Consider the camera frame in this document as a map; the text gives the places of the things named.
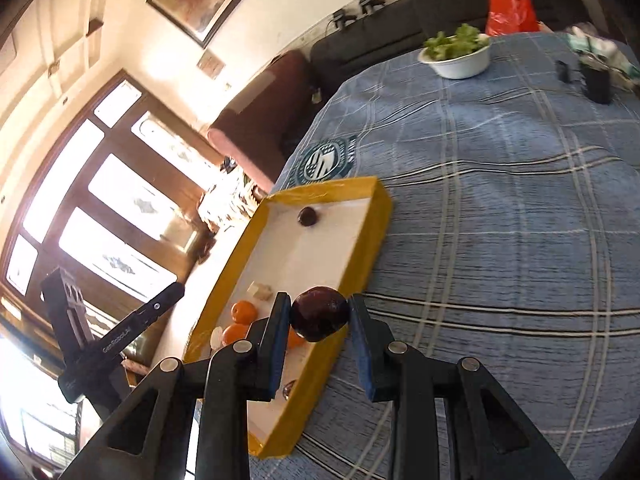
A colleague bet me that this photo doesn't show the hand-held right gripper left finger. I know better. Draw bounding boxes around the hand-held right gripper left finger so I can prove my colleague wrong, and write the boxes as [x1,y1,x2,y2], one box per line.
[59,291,293,480]

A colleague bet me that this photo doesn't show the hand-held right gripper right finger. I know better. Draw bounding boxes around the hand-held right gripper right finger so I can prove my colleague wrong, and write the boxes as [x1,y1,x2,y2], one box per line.
[348,292,576,480]

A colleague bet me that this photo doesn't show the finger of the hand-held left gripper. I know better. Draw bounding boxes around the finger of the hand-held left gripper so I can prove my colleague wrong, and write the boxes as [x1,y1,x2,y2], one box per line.
[144,281,186,323]

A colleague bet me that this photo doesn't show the medium orange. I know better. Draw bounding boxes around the medium orange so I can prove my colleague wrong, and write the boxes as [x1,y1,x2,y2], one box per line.
[221,323,251,347]

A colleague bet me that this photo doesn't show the small orange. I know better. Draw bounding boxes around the small orange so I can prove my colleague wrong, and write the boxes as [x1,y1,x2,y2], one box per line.
[230,300,259,325]

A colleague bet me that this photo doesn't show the large dark plum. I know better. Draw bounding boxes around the large dark plum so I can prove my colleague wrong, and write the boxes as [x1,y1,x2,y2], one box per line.
[291,286,350,344]

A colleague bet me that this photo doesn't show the yellow cardboard box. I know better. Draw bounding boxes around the yellow cardboard box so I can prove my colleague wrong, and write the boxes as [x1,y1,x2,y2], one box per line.
[182,176,392,458]

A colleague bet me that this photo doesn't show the wooden glazed door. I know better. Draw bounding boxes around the wooden glazed door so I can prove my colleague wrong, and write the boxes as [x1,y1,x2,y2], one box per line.
[0,72,221,466]

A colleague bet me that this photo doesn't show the blue plaid tablecloth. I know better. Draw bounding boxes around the blue plaid tablecloth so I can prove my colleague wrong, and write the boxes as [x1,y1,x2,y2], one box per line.
[247,30,640,480]

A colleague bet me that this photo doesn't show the brown armchair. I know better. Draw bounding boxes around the brown armchair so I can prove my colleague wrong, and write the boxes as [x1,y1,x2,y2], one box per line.
[207,50,321,196]

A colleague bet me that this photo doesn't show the white bowl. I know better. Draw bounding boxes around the white bowl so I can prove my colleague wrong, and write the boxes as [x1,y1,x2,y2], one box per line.
[417,42,492,80]

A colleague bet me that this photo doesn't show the black sofa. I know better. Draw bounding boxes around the black sofa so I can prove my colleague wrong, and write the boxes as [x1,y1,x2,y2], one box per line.
[310,0,586,111]

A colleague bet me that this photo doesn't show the green lettuce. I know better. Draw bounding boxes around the green lettuce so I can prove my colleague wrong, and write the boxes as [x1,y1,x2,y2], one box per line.
[423,23,490,60]

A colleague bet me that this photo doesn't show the black cup with tools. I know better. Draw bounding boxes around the black cup with tools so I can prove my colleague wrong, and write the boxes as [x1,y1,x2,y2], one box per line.
[582,65,613,105]

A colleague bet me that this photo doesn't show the red plastic bag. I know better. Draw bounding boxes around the red plastic bag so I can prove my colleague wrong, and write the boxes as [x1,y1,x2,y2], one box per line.
[486,0,541,37]

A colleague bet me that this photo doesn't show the white plastic bags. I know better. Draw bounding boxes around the white plastic bags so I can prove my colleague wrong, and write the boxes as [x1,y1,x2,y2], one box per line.
[567,22,640,91]

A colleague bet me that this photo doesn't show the wall switch plate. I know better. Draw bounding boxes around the wall switch plate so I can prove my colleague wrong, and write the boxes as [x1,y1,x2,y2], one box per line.
[197,52,226,80]

